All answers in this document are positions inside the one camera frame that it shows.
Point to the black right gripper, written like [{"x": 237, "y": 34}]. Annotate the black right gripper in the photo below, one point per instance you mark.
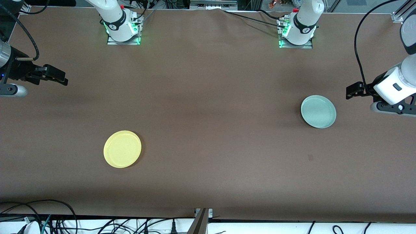
[{"x": 19, "y": 70}]

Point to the pale green round plate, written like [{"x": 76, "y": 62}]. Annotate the pale green round plate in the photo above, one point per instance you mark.
[{"x": 318, "y": 112}]

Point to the yellow round plate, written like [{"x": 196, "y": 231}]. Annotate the yellow round plate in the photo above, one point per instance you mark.
[{"x": 122, "y": 149}]

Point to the aluminium profile piece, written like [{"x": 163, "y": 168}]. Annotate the aluminium profile piece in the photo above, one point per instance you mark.
[
  {"x": 25, "y": 9},
  {"x": 401, "y": 16}
]

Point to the small orange object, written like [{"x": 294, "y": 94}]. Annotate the small orange object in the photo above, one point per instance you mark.
[{"x": 272, "y": 3}]

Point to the brown table cover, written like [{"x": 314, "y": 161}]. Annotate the brown table cover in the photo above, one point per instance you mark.
[{"x": 208, "y": 97}]

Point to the white adapter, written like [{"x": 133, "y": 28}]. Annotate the white adapter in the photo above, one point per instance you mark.
[{"x": 31, "y": 227}]

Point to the black power plug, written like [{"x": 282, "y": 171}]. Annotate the black power plug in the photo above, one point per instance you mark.
[{"x": 174, "y": 229}]

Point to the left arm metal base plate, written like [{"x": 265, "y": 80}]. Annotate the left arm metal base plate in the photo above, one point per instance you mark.
[{"x": 308, "y": 46}]

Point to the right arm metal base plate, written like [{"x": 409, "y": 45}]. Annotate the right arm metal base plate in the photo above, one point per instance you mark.
[{"x": 135, "y": 39}]

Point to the aluminium frame with sockets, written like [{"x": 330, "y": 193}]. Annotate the aluminium frame with sockets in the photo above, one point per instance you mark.
[{"x": 213, "y": 4}]

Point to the grey metal frame post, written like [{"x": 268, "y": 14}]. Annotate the grey metal frame post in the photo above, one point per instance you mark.
[{"x": 199, "y": 224}]

